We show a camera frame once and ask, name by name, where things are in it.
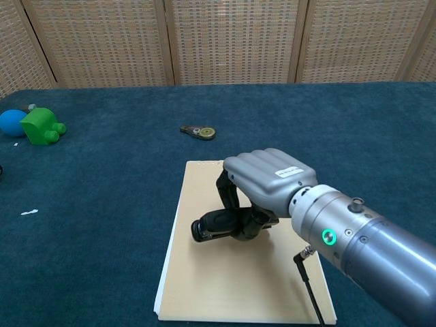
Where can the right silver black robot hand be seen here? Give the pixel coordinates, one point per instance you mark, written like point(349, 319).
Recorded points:
point(269, 177)

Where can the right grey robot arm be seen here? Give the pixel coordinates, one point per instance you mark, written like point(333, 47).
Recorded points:
point(374, 245)

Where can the beige notepad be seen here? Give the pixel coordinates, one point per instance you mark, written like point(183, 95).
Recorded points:
point(211, 279)

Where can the correction tape dispenser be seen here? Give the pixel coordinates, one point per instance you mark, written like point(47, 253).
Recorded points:
point(201, 133)

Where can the woven bamboo folding screen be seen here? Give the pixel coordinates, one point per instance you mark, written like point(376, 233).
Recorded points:
point(218, 41)

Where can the dark blue table mat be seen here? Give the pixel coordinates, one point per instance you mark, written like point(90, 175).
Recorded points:
point(102, 190)

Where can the green toy building block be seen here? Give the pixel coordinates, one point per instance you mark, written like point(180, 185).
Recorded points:
point(39, 126)

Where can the long white paper scrap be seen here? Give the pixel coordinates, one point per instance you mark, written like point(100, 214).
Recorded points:
point(29, 212)

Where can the small grey-green cube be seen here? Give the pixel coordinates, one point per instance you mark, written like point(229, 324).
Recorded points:
point(30, 107)

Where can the blue ball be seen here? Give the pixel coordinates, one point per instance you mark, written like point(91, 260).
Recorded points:
point(10, 123)

